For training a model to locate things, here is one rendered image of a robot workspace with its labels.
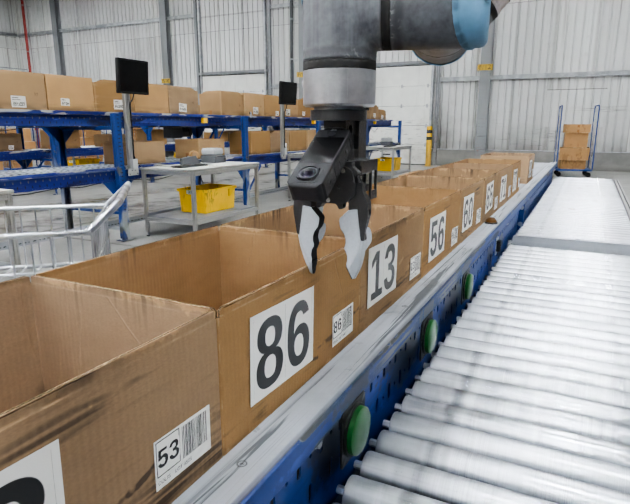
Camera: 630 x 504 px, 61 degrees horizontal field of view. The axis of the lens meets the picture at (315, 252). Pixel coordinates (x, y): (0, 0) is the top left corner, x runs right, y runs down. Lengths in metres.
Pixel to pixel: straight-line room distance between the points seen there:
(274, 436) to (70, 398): 0.27
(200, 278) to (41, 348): 0.33
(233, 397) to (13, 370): 0.29
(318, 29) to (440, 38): 0.14
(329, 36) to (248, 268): 0.50
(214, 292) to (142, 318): 0.42
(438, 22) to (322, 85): 0.14
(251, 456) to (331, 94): 0.41
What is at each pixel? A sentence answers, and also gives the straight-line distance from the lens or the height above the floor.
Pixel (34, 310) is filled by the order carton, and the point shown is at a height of 1.00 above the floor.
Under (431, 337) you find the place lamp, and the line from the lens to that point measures 1.12.
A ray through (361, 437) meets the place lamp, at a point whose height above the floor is 0.81.
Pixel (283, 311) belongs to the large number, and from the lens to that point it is 0.67.
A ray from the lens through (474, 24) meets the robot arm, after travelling 0.66.
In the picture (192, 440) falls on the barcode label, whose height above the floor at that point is 0.93.
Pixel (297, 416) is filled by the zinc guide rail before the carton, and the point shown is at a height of 0.89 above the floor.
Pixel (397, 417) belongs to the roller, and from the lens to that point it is 0.97.
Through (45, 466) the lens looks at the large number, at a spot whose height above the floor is 1.00.
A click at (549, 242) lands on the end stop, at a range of 2.39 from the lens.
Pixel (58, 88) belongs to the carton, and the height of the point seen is 1.60.
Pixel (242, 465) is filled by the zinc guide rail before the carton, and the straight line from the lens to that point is 0.60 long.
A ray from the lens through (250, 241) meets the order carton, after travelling 0.99.
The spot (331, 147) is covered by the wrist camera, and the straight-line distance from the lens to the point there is 0.65.
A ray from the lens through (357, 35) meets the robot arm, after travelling 0.66.
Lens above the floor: 1.23
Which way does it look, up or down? 13 degrees down
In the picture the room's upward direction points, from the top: straight up
